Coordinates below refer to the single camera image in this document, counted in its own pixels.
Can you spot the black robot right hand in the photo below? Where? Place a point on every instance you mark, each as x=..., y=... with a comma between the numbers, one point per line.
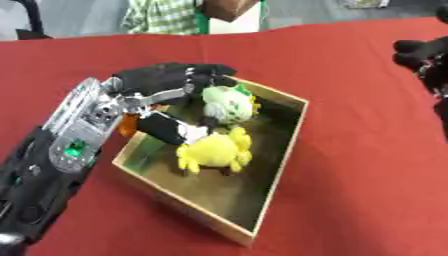
x=429, y=61

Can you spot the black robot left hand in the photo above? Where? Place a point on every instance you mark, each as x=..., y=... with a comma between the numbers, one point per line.
x=163, y=80

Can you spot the green and white soft toy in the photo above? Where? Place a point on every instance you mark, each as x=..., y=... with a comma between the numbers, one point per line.
x=228, y=104

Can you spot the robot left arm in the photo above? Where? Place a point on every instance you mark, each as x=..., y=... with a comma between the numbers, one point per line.
x=64, y=133

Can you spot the tan cardboard box green inside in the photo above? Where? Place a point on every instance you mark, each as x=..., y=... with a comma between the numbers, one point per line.
x=233, y=186

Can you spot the orange toy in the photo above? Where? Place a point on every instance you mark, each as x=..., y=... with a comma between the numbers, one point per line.
x=128, y=125

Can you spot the person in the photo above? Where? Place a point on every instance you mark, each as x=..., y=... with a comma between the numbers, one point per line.
x=192, y=16

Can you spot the yellow soft toy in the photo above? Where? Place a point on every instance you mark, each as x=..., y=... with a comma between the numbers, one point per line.
x=217, y=150

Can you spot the black chair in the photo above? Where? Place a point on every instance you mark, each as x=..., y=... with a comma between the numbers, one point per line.
x=29, y=20

